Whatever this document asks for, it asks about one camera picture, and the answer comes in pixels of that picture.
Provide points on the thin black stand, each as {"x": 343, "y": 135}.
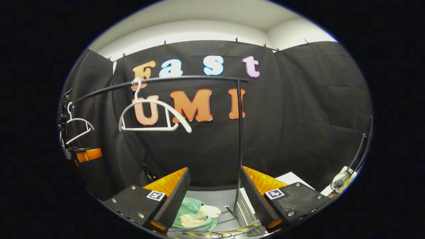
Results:
{"x": 362, "y": 146}

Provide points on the white flat board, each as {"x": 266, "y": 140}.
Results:
{"x": 292, "y": 177}

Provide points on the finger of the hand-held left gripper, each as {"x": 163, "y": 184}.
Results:
{"x": 89, "y": 155}

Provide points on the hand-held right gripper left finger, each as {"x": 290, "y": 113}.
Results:
{"x": 174, "y": 199}

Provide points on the row of black clips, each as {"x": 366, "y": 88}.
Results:
{"x": 164, "y": 43}

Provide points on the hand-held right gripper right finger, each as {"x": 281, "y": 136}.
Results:
{"x": 254, "y": 199}

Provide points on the black backdrop cloth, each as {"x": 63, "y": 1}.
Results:
{"x": 298, "y": 116}

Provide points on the aluminium frame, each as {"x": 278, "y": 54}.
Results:
{"x": 247, "y": 209}

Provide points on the green laundry hamper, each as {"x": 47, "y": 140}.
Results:
{"x": 189, "y": 205}

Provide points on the black clothes rack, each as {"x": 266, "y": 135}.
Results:
{"x": 239, "y": 132}

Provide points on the white plastic hanger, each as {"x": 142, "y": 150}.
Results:
{"x": 78, "y": 119}
{"x": 149, "y": 129}

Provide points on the clear rounded object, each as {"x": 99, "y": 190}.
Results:
{"x": 342, "y": 181}

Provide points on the cream shirt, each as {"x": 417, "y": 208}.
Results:
{"x": 206, "y": 212}

